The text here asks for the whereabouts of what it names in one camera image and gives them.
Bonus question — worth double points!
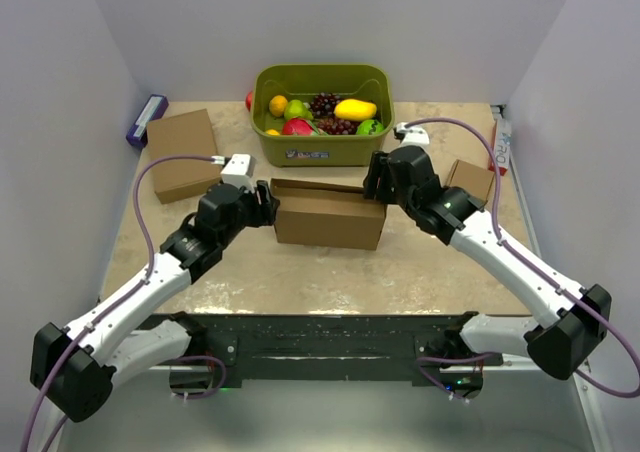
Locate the green pear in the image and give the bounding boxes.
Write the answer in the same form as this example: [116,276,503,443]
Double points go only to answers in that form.
[283,99,314,121]

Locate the lower purple grapes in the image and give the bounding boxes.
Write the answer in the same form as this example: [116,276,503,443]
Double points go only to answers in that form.
[315,117,360,136]

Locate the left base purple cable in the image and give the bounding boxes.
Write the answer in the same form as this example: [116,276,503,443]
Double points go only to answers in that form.
[169,354,229,401]

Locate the yellow mango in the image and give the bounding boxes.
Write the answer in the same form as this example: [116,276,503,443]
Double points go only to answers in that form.
[334,99,378,122]

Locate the purple grapes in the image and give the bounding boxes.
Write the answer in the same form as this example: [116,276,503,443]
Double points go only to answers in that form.
[315,117,360,136]
[309,92,342,119]

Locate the brown cardboard paper box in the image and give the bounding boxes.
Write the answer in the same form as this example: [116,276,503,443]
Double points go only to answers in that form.
[270,178,386,251]

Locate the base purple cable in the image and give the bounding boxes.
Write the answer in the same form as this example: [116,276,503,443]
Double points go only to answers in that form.
[169,354,229,401]
[417,351,501,402]

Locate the red fruit behind bin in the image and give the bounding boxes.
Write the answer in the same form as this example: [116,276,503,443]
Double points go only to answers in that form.
[245,91,253,112]

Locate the red white toothpaste box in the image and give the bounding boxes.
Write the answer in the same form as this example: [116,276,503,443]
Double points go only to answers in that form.
[488,117,512,176]

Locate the small brown cardboard box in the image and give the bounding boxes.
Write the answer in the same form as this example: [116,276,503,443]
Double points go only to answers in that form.
[446,159,495,204]

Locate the olive green plastic bin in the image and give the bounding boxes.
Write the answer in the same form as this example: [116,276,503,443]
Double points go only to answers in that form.
[250,63,394,167]

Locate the closed brown cardboard box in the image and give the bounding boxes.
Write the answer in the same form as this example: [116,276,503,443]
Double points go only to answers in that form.
[147,109,221,204]

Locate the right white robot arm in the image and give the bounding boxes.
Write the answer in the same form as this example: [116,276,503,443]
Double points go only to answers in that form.
[363,146,612,380]

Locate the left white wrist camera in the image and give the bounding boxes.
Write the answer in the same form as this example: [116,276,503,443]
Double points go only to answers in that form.
[213,154,255,192]

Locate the orange fruit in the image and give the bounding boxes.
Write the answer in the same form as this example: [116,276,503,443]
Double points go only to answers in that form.
[268,95,289,118]

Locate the purple white box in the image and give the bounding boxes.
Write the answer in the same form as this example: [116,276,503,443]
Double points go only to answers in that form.
[126,94,169,150]

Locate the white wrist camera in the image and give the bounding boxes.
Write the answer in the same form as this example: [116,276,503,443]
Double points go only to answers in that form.
[393,122,430,150]
[213,154,255,192]

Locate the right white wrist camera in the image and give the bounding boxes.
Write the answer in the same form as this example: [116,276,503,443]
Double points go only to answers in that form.
[393,122,430,150]

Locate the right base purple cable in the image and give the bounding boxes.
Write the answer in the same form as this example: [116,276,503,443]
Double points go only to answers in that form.
[417,351,501,402]

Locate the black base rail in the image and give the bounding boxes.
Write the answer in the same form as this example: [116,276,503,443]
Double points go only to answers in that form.
[170,312,503,397]

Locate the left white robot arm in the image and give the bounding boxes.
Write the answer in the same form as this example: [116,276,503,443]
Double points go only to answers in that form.
[30,180,279,422]

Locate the upper purple grapes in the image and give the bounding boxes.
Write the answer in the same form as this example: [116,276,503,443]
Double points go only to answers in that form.
[309,92,342,119]

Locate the pink dragon fruit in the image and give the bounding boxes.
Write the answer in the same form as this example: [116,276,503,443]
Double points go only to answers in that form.
[281,117,319,137]

